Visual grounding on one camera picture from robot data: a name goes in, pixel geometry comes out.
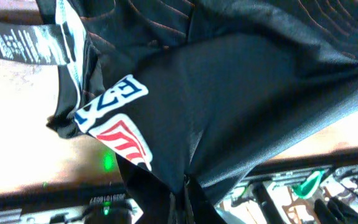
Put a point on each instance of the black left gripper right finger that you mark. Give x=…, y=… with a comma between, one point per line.
x=198, y=208

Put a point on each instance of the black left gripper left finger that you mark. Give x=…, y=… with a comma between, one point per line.
x=176, y=209

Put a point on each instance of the black orange-patterned jersey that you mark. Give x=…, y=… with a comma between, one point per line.
x=207, y=89

